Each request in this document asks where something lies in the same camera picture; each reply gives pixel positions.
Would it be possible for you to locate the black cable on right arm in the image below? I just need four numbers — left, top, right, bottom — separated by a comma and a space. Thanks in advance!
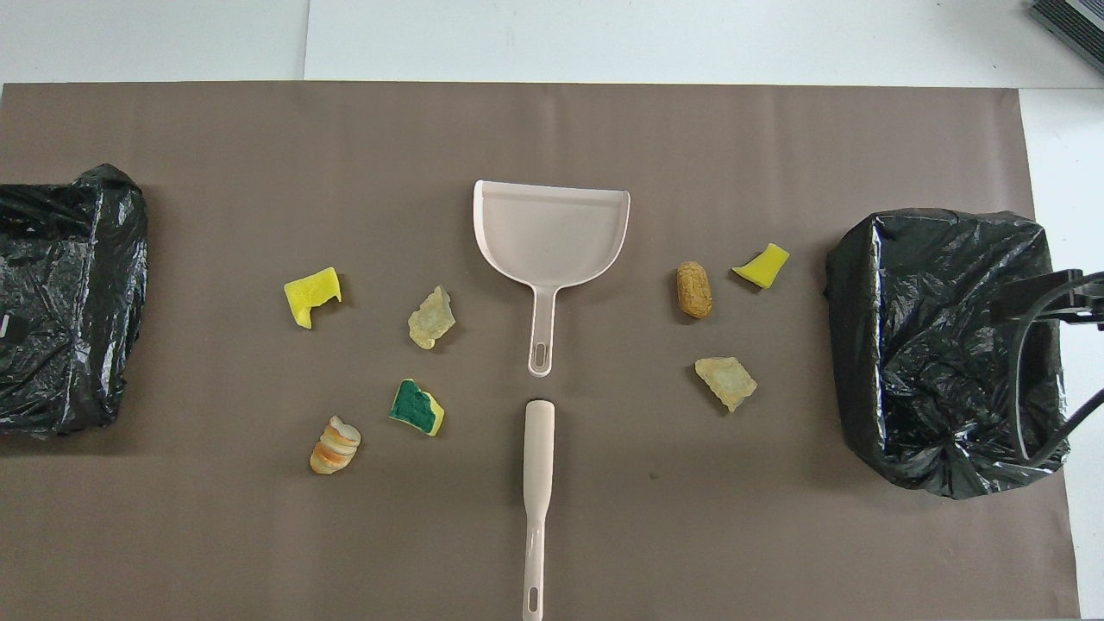
1009, 272, 1104, 462

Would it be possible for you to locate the brown peanut shaped bread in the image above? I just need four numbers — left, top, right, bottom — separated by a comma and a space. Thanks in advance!
675, 261, 714, 320

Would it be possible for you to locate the pink handled black bristle brush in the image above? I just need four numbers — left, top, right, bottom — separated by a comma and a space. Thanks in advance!
522, 399, 555, 621

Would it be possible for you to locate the black bag lined bin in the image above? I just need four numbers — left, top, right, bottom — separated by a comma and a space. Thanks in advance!
824, 207, 1072, 501
0, 163, 149, 439

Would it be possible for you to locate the green and yellow sponge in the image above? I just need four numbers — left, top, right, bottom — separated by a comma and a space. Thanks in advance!
388, 379, 446, 437

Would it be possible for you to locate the pink plastic dustpan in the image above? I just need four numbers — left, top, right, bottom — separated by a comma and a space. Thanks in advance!
473, 179, 631, 379

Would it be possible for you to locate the notched yellow sponge piece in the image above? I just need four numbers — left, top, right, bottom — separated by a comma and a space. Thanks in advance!
284, 267, 343, 330

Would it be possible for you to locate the orange striped bread piece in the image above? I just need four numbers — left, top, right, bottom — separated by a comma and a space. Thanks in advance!
310, 416, 362, 475

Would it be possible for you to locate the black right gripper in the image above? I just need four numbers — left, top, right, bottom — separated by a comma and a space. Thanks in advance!
1000, 269, 1104, 333

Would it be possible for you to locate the pale yellow chunk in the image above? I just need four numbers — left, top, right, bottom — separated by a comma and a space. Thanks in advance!
407, 285, 456, 350
694, 356, 758, 414

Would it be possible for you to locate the grey ribbed device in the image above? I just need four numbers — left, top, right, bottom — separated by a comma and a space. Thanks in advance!
1029, 0, 1104, 74

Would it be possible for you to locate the yellow sponge wedge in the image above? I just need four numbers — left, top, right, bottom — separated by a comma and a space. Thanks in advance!
731, 242, 791, 289

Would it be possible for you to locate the brown paper table mat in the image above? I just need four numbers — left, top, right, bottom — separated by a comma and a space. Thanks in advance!
0, 82, 1081, 620

